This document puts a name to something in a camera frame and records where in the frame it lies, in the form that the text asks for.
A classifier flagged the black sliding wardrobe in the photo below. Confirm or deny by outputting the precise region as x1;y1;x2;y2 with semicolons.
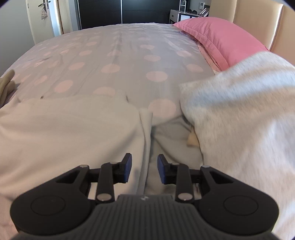
77;0;180;29

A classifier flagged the white sweatshirt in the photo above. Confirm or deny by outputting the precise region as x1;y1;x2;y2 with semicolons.
1;93;152;239

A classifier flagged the khaki folded garment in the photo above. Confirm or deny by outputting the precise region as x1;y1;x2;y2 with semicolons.
0;69;15;107

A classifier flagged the light grey garment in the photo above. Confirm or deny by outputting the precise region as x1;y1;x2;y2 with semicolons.
144;116;204;196

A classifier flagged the grey fleece blanket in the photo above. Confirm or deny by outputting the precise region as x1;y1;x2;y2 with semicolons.
180;52;294;239

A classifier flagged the white door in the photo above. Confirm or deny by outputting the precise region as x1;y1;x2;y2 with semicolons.
25;0;63;44

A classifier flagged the polka dot bed cover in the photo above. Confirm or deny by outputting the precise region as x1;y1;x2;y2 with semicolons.
11;23;214;125

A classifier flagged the beige padded headboard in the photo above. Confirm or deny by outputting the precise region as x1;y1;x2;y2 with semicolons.
209;0;294;64

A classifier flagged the white nightstand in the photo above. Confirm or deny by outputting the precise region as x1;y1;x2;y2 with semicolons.
169;8;209;24

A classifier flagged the pink pillow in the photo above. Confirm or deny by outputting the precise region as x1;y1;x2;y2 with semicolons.
174;17;268;71

